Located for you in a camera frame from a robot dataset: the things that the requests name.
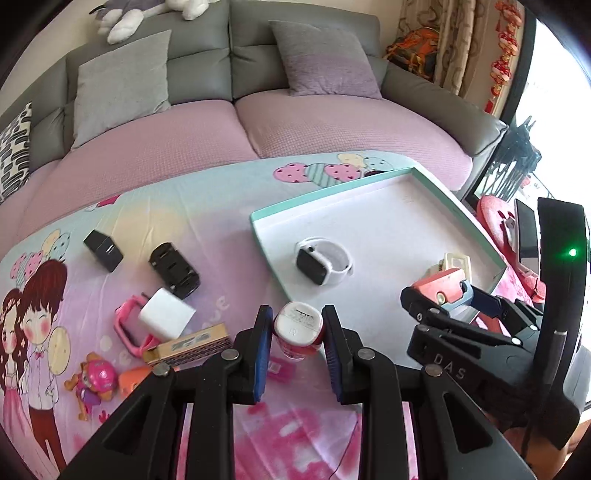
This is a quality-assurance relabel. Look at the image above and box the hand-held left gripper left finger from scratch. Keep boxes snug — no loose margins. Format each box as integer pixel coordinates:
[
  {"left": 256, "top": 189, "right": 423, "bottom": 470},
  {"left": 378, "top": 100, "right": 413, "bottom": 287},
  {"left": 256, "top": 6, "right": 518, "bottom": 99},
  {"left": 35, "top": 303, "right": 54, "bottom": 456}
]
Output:
[{"left": 58, "top": 305, "right": 274, "bottom": 480}]

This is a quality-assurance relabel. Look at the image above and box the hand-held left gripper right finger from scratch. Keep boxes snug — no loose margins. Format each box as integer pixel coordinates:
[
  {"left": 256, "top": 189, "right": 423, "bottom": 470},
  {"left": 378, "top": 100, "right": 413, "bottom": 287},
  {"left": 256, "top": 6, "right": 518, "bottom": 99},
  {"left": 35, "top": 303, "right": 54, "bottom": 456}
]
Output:
[{"left": 322, "top": 305, "right": 539, "bottom": 480}]

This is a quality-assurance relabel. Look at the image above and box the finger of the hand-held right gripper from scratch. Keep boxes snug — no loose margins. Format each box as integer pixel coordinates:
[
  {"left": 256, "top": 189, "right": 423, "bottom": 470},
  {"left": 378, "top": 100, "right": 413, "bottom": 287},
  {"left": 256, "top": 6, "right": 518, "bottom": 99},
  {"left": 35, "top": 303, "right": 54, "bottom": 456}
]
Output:
[
  {"left": 401, "top": 285, "right": 539, "bottom": 402},
  {"left": 462, "top": 281, "right": 543, "bottom": 331}
]

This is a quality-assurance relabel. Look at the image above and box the red glue bottle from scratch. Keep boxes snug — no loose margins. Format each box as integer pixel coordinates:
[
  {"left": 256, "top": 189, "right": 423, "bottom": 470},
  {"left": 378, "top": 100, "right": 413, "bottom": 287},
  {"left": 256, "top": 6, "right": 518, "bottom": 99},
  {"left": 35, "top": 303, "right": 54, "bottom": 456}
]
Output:
[{"left": 273, "top": 301, "right": 326, "bottom": 361}]

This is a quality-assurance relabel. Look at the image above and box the orange blue plastic toy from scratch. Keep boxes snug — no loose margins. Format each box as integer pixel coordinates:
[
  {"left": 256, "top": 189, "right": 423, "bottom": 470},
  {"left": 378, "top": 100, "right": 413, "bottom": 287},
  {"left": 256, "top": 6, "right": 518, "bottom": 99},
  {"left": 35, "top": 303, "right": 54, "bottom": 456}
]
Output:
[
  {"left": 411, "top": 268, "right": 468, "bottom": 309},
  {"left": 119, "top": 367, "right": 153, "bottom": 398}
]

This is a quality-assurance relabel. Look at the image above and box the gold patterned lighter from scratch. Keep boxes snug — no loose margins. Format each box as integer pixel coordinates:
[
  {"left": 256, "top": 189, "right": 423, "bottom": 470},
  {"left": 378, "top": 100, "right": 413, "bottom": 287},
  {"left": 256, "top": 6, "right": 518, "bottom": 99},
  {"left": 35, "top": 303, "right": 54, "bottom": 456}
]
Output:
[{"left": 142, "top": 323, "right": 232, "bottom": 370}]

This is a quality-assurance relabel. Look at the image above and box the white charger plug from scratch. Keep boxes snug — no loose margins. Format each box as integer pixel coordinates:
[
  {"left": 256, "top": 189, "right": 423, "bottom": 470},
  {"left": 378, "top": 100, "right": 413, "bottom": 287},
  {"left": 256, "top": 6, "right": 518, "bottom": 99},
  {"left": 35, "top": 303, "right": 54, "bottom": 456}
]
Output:
[{"left": 139, "top": 287, "right": 197, "bottom": 339}]

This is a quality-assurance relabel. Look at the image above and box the white tray with teal rim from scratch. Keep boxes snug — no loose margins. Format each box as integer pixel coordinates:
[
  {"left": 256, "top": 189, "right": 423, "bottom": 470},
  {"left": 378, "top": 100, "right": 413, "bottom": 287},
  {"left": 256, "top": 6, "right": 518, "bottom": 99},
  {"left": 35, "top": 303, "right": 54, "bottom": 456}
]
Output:
[{"left": 249, "top": 167, "right": 508, "bottom": 319}]

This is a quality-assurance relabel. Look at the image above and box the black toy car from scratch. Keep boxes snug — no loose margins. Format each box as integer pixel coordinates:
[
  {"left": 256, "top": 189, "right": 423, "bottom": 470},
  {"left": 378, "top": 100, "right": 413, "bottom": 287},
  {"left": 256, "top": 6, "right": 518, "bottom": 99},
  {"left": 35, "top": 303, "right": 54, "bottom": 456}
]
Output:
[{"left": 148, "top": 242, "right": 201, "bottom": 300}]

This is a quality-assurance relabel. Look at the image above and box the pink kids watch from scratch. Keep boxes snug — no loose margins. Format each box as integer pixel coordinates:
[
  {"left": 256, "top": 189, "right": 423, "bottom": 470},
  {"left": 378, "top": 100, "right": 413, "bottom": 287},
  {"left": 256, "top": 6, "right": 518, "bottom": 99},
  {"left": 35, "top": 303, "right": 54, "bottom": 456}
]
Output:
[{"left": 114, "top": 295, "right": 160, "bottom": 358}]

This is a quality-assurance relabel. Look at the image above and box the pink pup toy figure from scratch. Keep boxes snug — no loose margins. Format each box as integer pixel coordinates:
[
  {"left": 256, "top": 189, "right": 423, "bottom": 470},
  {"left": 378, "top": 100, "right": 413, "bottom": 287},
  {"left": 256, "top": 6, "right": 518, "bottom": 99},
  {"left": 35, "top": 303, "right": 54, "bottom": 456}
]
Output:
[{"left": 65, "top": 353, "right": 118, "bottom": 421}]

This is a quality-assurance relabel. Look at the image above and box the black charger cube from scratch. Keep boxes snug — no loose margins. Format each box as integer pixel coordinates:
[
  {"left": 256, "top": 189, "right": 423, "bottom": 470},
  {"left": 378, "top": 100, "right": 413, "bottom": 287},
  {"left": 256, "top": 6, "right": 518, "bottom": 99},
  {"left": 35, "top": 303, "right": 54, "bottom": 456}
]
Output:
[{"left": 83, "top": 229, "right": 124, "bottom": 272}]

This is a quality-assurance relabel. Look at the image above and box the person's right forearm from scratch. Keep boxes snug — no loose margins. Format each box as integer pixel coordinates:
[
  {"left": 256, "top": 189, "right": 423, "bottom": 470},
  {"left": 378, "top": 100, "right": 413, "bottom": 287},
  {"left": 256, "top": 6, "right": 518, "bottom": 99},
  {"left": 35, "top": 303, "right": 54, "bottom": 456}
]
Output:
[{"left": 501, "top": 411, "right": 575, "bottom": 469}]

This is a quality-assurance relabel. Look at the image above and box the cream plastic basket toy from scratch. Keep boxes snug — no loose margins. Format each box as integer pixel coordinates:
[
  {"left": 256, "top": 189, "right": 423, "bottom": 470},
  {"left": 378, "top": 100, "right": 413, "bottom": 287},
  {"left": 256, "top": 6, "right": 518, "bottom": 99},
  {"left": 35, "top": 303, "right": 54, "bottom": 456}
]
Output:
[{"left": 425, "top": 253, "right": 472, "bottom": 283}]

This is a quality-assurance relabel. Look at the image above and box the smartphone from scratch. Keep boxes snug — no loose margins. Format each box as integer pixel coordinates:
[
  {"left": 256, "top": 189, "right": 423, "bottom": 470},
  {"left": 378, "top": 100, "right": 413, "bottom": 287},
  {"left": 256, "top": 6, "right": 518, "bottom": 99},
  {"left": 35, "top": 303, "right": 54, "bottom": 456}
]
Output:
[{"left": 514, "top": 199, "right": 541, "bottom": 260}]

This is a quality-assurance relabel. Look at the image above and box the red plastic stool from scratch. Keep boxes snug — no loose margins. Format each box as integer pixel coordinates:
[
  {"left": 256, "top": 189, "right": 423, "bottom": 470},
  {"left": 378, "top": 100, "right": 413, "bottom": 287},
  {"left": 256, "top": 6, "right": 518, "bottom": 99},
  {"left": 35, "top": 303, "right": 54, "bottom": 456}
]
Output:
[{"left": 475, "top": 195, "right": 548, "bottom": 333}]

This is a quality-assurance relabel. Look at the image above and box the white smartwatch with black face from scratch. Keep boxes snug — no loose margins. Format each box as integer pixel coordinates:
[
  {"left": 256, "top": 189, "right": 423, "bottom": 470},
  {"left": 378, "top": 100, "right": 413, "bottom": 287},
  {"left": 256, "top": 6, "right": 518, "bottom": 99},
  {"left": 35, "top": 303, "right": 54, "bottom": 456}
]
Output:
[{"left": 295, "top": 237, "right": 355, "bottom": 285}]

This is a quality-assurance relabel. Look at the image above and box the black drying rack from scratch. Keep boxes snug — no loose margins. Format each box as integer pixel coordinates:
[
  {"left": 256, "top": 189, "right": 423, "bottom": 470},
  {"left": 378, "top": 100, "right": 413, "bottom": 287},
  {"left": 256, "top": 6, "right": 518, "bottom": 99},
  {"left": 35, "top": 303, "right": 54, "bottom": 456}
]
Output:
[{"left": 480, "top": 116, "right": 542, "bottom": 204}]

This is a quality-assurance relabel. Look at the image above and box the pink sofa seat cover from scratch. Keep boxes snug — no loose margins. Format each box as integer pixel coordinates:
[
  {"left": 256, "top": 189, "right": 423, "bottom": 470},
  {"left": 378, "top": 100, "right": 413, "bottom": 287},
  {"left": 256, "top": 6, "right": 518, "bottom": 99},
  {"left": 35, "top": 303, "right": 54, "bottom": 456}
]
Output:
[{"left": 0, "top": 88, "right": 474, "bottom": 250}]

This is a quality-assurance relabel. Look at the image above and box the red hanging knot ornament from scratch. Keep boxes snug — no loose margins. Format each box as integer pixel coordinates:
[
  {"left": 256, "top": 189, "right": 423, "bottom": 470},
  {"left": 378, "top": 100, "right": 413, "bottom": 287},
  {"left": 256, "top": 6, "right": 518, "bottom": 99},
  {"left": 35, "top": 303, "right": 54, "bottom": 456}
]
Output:
[{"left": 485, "top": 0, "right": 525, "bottom": 114}]

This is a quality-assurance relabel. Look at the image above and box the orange black backpack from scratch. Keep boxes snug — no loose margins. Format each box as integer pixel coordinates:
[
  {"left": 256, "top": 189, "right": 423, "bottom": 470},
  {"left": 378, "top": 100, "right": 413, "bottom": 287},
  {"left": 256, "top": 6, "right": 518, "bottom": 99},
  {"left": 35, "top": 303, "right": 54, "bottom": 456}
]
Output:
[{"left": 384, "top": 27, "right": 439, "bottom": 81}]

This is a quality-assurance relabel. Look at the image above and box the beige patterned curtain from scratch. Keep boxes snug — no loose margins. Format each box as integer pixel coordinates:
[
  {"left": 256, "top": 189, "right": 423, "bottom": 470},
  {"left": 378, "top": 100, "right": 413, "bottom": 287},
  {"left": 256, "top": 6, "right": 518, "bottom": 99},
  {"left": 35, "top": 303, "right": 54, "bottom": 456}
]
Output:
[{"left": 397, "top": 0, "right": 476, "bottom": 97}]

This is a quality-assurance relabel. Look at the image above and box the grey purple cushion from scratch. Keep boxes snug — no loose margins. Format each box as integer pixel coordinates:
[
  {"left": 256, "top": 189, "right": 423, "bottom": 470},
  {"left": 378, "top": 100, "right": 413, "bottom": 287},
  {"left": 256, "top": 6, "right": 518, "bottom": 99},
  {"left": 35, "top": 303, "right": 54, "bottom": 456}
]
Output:
[{"left": 269, "top": 20, "right": 384, "bottom": 100}]

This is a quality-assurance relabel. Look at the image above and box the plain grey cushion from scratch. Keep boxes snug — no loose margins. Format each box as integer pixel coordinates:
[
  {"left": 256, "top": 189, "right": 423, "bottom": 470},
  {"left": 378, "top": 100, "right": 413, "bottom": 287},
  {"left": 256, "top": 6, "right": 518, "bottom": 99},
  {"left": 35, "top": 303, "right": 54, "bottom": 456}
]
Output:
[{"left": 71, "top": 30, "right": 172, "bottom": 151}]

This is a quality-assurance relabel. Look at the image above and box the grey sofa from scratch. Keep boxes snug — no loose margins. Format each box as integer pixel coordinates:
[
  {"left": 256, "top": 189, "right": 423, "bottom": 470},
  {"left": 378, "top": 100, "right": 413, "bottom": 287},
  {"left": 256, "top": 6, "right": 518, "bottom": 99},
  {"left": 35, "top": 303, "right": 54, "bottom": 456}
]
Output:
[{"left": 0, "top": 0, "right": 509, "bottom": 204}]

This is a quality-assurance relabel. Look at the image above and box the black white patterned cushion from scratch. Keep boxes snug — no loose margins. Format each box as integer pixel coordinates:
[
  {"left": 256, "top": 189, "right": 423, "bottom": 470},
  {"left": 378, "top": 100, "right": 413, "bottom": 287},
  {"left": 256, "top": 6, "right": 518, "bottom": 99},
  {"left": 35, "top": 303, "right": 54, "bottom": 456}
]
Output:
[{"left": 0, "top": 102, "right": 33, "bottom": 204}]

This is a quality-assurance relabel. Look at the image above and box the grey white plush dog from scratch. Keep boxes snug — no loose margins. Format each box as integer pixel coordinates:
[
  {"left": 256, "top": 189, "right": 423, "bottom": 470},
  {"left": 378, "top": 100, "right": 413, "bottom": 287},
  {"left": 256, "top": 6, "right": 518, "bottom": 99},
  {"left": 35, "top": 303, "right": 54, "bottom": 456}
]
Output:
[{"left": 95, "top": 0, "right": 222, "bottom": 45}]

